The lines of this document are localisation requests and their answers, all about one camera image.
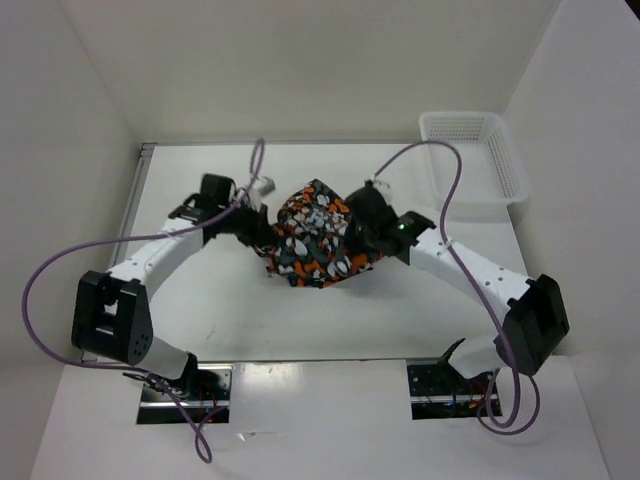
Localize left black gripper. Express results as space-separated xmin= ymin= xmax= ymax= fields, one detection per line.
xmin=218 ymin=199 xmax=277 ymax=248

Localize orange camo patterned shorts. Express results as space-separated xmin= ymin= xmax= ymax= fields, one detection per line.
xmin=254 ymin=179 xmax=384 ymax=289

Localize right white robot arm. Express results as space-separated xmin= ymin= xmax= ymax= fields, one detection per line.
xmin=345 ymin=181 xmax=570 ymax=393

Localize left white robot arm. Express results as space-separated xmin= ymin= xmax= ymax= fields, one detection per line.
xmin=71 ymin=174 xmax=275 ymax=400

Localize white perforated plastic basket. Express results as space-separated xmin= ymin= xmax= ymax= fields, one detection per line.
xmin=418 ymin=111 xmax=531 ymax=217

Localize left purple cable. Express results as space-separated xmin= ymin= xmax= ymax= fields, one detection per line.
xmin=20 ymin=138 xmax=266 ymax=464

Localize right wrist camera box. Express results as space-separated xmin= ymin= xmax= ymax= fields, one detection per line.
xmin=372 ymin=179 xmax=392 ymax=195

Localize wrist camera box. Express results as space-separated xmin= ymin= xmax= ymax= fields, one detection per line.
xmin=372 ymin=179 xmax=392 ymax=195
xmin=249 ymin=176 xmax=276 ymax=203

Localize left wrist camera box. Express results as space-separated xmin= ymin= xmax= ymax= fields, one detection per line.
xmin=249 ymin=176 xmax=276 ymax=203

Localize aluminium table edge rail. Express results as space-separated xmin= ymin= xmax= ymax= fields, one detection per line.
xmin=108 ymin=142 xmax=157 ymax=268

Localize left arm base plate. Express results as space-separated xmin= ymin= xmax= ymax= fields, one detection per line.
xmin=136 ymin=363 xmax=233 ymax=425

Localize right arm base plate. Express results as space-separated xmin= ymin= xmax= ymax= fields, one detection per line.
xmin=406 ymin=359 xmax=493 ymax=420

